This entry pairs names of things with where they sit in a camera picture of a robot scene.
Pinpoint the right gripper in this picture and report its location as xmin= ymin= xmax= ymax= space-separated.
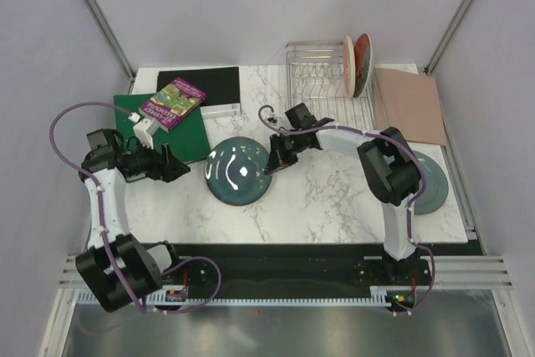
xmin=266 ymin=131 xmax=304 ymax=176

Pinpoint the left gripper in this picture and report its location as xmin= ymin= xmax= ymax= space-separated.
xmin=124 ymin=136 xmax=190 ymax=184

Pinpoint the dark blue speckled plate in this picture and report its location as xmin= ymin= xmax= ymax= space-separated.
xmin=204 ymin=136 xmax=272 ymax=207

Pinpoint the pink and cream plate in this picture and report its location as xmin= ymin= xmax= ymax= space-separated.
xmin=343 ymin=35 xmax=357 ymax=98

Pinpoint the red plate with teal flower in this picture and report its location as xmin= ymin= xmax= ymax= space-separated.
xmin=354 ymin=33 xmax=373 ymax=98

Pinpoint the grey-green rimmed plate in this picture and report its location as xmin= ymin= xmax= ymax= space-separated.
xmin=414 ymin=150 xmax=449 ymax=215

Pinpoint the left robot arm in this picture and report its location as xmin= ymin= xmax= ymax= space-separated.
xmin=75 ymin=129 xmax=191 ymax=313

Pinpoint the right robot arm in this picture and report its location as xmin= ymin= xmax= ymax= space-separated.
xmin=257 ymin=103 xmax=426 ymax=285

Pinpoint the green mat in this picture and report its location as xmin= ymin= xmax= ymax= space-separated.
xmin=113 ymin=94 xmax=211 ymax=164

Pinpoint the purple children's book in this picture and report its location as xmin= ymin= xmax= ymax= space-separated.
xmin=139 ymin=78 xmax=206 ymax=132

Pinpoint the black mat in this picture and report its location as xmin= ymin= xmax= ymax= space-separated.
xmin=156 ymin=66 xmax=242 ymax=119

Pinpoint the pink mat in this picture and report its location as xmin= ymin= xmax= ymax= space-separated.
xmin=374 ymin=68 xmax=446 ymax=145

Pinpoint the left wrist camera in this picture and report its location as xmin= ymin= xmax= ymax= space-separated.
xmin=128 ymin=112 xmax=160 ymax=150

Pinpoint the metal wire dish rack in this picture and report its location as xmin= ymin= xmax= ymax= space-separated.
xmin=286 ymin=40 xmax=375 ymax=130

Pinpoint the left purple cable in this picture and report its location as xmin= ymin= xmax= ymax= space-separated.
xmin=49 ymin=100 xmax=222 ymax=333

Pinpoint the purple cable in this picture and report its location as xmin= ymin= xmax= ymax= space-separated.
xmin=257 ymin=105 xmax=438 ymax=319
xmin=49 ymin=100 xmax=222 ymax=333

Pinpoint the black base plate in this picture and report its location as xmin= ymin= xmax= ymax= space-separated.
xmin=158 ymin=242 xmax=432 ymax=307

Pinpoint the white slotted cable duct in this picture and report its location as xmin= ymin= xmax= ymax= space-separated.
xmin=77 ymin=285 xmax=419 ymax=306

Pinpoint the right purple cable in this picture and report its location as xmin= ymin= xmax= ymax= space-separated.
xmin=257 ymin=105 xmax=438 ymax=319

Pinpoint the aluminium rail frame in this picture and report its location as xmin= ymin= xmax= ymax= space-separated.
xmin=58 ymin=252 xmax=515 ymax=290

